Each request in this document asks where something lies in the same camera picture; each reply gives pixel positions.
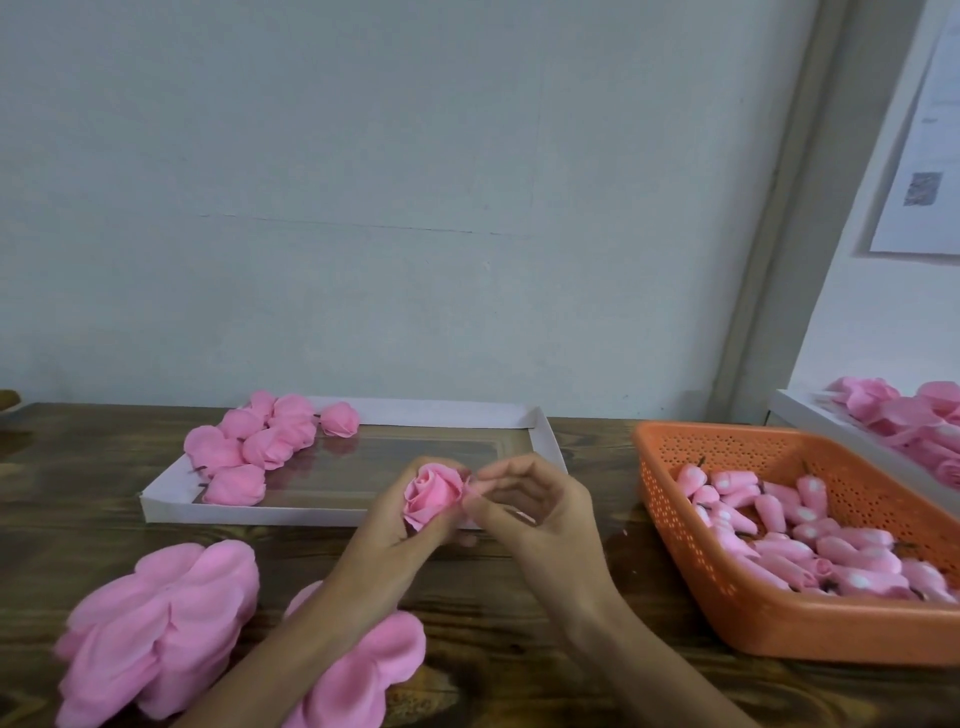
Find person's left hand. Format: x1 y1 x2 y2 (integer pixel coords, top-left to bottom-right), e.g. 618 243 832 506
327 457 479 620

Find person's right hand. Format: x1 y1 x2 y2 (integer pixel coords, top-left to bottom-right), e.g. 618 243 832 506
462 453 620 635

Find white shallow tray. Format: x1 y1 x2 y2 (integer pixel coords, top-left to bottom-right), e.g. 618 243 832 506
141 397 570 528

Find stack of pink petals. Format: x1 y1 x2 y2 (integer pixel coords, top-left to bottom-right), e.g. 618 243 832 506
54 538 261 728
282 580 428 728

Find pink petal flower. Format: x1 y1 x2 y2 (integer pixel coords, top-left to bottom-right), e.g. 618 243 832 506
270 396 320 452

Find group of finished pink roses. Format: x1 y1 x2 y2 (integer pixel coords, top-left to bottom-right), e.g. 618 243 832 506
183 391 363 507

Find pink rose buds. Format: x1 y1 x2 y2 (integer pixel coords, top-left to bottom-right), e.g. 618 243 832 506
672 465 960 605

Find pile of pink petals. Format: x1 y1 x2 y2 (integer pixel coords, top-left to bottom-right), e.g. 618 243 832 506
825 378 960 489

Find person's left forearm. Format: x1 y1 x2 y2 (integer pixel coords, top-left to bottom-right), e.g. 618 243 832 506
172 582 389 728

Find orange plastic basket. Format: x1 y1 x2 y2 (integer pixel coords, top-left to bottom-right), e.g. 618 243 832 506
633 421 960 669

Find white paper notice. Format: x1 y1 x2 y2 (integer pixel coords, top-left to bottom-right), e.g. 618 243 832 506
871 22 960 257

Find grey door frame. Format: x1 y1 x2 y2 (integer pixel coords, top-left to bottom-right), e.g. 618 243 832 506
708 0 924 425

